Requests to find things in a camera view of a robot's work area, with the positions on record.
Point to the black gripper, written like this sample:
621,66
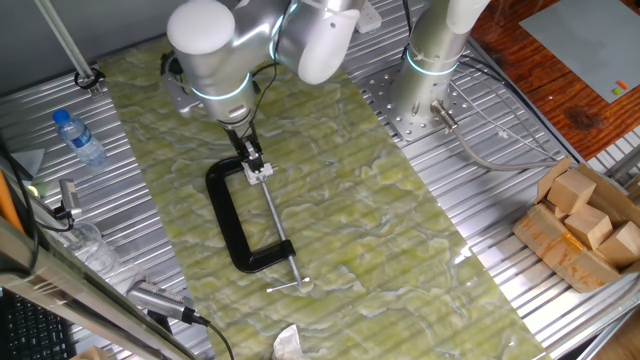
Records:
240,132

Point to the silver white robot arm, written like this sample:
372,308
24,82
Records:
215,65

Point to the white lamp socket adapter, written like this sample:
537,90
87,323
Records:
262,176

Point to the black C-clamp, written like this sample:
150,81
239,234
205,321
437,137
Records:
227,225

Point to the green marble pattern mat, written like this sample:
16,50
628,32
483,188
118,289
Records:
375,225

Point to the clear water bottle blue label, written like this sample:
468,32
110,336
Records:
80,137

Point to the white power strip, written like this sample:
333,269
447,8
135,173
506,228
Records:
372,20

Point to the empty clear plastic cup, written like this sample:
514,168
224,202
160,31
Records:
92,250

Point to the crumpled white tissue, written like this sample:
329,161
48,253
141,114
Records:
290,345

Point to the thin metal pole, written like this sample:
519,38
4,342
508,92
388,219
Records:
68,45

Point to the orange rod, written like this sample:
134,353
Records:
7,205

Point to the small tan cardboard box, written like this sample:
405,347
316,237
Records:
90,355

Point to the black keyboard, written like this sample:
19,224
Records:
30,330

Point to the brown wooden desk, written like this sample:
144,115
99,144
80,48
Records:
550,100

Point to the light wooden block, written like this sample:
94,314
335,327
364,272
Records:
620,245
570,192
589,227
555,210

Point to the large brown cardboard box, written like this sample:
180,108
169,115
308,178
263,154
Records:
560,255

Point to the grey building baseplate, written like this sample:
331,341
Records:
585,45

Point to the small green brick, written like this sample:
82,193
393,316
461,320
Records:
617,91

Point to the small orange brick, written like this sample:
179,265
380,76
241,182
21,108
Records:
621,84

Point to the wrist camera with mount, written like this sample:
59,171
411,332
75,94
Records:
180,97

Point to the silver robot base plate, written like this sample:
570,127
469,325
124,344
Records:
400,127

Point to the ribbed silver camera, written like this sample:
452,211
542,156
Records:
160,300

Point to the small silver camera on mount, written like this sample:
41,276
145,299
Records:
69,197

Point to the aluminium frame beam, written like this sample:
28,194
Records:
75,295

